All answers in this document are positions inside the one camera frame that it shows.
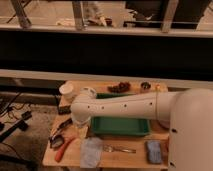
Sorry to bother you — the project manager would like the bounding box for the black handled knife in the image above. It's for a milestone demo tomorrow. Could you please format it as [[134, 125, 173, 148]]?
[[50, 118, 72, 138]]

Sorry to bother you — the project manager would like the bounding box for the dark rectangular block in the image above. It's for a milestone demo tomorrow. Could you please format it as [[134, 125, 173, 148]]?
[[58, 106, 71, 115]]

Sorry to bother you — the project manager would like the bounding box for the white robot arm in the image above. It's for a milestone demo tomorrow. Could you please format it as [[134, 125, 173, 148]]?
[[71, 87, 213, 171]]

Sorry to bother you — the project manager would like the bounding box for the blue sponge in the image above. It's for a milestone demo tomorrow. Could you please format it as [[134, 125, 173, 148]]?
[[146, 140, 163, 164]]

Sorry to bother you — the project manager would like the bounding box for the silver fork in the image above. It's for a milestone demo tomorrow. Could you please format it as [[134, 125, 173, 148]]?
[[103, 145, 136, 153]]

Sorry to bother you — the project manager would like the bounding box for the black stand on floor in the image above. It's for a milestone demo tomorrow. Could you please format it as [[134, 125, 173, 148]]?
[[0, 111, 32, 143]]

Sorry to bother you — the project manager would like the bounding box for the white paper cup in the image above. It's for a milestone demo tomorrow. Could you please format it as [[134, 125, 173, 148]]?
[[59, 83, 75, 102]]

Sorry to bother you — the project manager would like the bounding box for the small metal bowl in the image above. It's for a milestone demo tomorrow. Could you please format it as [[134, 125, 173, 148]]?
[[141, 82, 151, 90]]

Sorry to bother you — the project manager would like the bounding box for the black metal scoop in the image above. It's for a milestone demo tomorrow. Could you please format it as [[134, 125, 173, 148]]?
[[50, 135, 65, 149]]

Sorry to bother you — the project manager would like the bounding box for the dark grape bunch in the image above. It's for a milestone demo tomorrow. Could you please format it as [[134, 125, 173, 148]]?
[[107, 82, 131, 93]]

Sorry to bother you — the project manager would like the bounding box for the green plastic tray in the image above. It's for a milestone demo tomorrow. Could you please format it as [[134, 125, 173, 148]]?
[[90, 102, 150, 137]]

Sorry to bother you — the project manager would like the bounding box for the orange carrot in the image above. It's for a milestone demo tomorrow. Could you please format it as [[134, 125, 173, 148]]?
[[55, 137, 75, 162]]

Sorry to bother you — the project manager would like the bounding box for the grey cloth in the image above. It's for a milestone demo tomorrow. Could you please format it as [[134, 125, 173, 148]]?
[[80, 137, 103, 168]]

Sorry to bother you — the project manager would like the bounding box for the white bottle-shaped object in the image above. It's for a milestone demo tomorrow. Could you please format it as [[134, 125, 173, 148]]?
[[155, 84, 162, 92]]

